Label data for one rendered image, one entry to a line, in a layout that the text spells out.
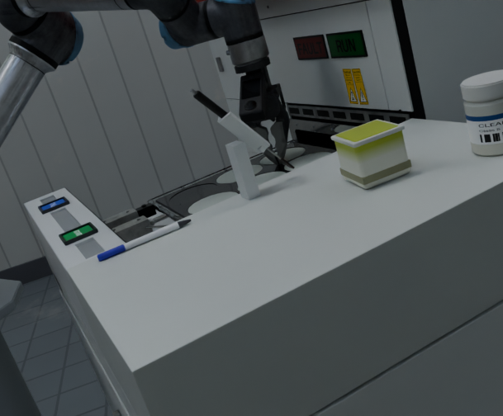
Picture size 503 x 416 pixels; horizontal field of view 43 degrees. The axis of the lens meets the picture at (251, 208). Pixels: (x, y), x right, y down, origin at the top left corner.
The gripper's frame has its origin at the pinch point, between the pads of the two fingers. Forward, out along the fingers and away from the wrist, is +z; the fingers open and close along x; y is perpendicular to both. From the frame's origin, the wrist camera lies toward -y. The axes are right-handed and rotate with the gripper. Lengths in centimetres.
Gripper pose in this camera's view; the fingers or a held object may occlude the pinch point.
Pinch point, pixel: (277, 159)
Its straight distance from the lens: 129.8
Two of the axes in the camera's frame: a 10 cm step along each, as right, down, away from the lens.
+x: -9.5, 2.1, 2.4
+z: 2.8, 9.0, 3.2
